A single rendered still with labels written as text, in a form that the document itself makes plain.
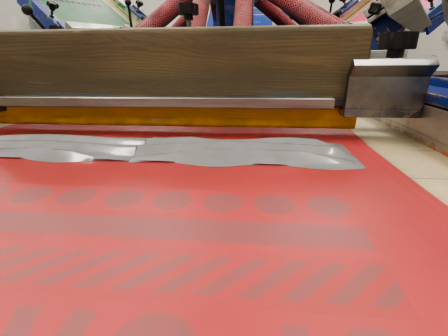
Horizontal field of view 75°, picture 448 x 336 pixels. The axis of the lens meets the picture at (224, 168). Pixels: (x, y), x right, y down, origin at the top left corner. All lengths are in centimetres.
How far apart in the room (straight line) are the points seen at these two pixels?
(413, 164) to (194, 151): 17
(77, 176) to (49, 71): 17
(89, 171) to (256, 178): 12
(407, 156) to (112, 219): 23
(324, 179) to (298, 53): 14
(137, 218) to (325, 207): 10
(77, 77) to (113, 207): 21
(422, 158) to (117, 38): 30
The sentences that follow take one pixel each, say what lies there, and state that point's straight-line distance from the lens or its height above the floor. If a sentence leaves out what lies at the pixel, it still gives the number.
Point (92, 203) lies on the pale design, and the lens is 18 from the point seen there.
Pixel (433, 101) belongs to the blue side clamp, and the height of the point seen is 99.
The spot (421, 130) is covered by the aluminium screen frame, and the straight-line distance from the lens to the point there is 33.
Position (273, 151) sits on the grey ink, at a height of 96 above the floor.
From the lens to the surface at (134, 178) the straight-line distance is 21.
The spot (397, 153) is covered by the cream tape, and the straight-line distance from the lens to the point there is 29.
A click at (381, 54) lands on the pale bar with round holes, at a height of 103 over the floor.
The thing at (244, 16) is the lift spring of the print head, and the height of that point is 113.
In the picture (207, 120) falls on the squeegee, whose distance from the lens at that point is 32.
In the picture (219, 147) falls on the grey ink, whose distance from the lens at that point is 25.
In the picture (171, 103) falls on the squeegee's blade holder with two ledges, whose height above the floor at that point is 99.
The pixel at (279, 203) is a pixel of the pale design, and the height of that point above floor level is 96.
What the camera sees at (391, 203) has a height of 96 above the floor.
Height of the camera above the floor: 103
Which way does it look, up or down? 21 degrees down
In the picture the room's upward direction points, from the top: straight up
